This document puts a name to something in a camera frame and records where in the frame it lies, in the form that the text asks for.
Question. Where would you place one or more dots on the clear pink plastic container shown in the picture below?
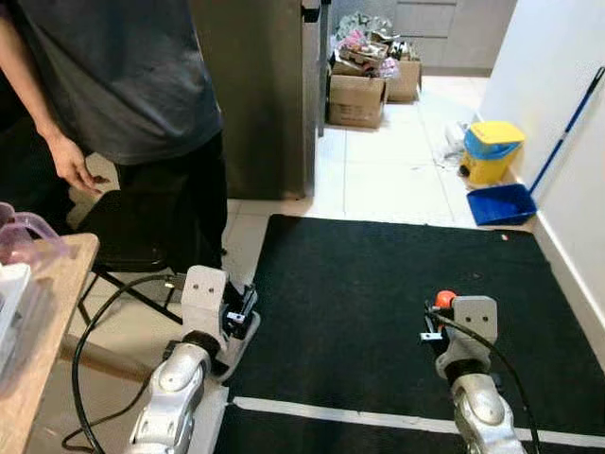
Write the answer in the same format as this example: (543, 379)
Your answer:
(28, 241)

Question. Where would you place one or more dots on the person's right hand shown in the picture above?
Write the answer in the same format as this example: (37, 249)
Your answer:
(71, 161)

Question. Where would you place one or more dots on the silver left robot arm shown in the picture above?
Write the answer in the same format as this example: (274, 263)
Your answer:
(175, 397)

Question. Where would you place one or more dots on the yellow pedal bin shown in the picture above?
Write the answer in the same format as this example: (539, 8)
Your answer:
(492, 168)

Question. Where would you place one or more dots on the white tape strip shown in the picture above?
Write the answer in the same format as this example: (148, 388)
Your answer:
(378, 417)

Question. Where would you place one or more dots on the grey steel fridge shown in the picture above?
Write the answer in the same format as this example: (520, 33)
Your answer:
(250, 95)

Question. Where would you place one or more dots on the grey crumpled plastic bag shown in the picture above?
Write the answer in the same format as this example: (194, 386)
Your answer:
(354, 24)

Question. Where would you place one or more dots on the pink patterned plastic bag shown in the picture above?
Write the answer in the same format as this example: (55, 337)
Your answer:
(388, 68)

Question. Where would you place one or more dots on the crumpled clear plastic bag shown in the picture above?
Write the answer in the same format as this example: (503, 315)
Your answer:
(454, 147)

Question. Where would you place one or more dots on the blue bin liner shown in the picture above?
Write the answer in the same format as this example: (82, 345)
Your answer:
(487, 147)

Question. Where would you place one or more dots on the pink cup stack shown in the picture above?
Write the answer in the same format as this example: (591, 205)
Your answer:
(354, 40)

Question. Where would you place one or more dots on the small cardboard box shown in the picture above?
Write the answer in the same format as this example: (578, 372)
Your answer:
(405, 83)

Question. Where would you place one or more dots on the wooden table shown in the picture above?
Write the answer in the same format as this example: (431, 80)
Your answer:
(47, 359)

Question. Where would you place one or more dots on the person's right forearm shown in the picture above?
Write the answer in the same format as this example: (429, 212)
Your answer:
(28, 85)

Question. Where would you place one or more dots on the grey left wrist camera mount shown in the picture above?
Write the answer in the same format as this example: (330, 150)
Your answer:
(203, 298)

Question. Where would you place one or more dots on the white plastic tray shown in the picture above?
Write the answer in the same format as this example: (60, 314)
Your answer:
(14, 312)

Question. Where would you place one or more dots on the wooden stick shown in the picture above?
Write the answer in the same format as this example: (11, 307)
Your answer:
(104, 362)

